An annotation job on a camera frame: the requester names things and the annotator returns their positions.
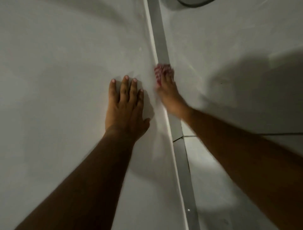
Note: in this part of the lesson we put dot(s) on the person's right fingers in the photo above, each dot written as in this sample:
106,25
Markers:
167,77

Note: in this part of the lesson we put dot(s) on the dark round rimmed object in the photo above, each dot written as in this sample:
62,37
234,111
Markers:
195,2

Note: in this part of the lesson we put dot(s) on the grey metal trim strip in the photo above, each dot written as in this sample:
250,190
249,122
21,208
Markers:
182,170

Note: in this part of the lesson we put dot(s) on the person's right forearm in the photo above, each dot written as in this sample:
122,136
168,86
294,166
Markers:
248,161

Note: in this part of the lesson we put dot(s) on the person's left thumb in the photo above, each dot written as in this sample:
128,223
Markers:
143,126

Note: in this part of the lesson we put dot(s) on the person's left little finger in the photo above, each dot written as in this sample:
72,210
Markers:
113,91

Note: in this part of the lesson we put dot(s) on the person's right hand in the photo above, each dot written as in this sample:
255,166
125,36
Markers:
171,97

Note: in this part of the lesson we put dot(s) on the pink white checked cloth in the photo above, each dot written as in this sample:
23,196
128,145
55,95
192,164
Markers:
158,74

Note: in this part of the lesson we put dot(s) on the person's left hand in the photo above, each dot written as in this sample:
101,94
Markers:
123,116

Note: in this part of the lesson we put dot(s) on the person's left middle finger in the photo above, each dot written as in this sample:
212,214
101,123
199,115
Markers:
133,91

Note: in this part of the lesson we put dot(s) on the person's left forearm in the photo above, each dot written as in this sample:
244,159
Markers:
90,184

